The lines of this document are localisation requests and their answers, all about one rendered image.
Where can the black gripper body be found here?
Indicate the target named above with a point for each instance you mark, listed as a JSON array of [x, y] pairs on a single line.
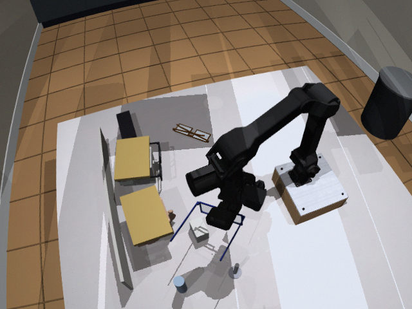
[[223, 217]]

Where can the dark blue-grey cylinder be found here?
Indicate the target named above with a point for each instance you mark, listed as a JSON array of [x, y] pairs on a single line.
[[180, 284]]

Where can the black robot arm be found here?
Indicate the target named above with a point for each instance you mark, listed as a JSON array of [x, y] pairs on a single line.
[[238, 146]]

